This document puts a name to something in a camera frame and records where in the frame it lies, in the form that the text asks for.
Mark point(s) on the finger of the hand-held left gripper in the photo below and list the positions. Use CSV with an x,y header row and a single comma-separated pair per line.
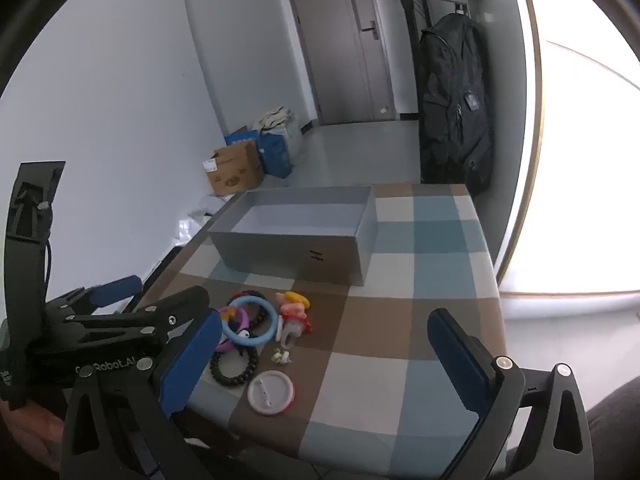
x,y
117,287
185,302

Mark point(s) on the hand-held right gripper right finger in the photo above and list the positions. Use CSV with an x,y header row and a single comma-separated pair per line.
x,y
457,360

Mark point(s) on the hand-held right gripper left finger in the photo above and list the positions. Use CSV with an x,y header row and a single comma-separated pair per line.
x,y
190,365

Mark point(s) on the round pin badge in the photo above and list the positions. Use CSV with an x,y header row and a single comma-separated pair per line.
x,y
270,392

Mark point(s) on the small white charm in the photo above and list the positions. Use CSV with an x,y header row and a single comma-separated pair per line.
x,y
280,356

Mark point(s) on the grey cardboard box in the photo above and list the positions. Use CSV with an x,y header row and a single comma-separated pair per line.
x,y
280,255

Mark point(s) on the person's left hand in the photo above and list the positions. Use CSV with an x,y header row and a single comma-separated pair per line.
x,y
25,435

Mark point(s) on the white plastic bag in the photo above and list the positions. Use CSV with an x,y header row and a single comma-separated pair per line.
x,y
192,220

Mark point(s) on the plaid tablecloth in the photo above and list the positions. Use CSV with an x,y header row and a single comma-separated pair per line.
x,y
440,260

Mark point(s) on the pink pig toy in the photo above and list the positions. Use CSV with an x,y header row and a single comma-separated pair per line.
x,y
292,302

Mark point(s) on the brown cardboard box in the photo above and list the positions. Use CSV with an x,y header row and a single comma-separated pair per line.
x,y
235,170

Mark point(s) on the blue cardboard box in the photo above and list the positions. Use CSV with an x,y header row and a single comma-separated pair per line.
x,y
275,155

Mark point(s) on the black backpack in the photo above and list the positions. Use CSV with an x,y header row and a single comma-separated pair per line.
x,y
450,110

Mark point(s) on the grey door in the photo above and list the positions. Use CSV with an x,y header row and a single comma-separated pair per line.
x,y
340,60

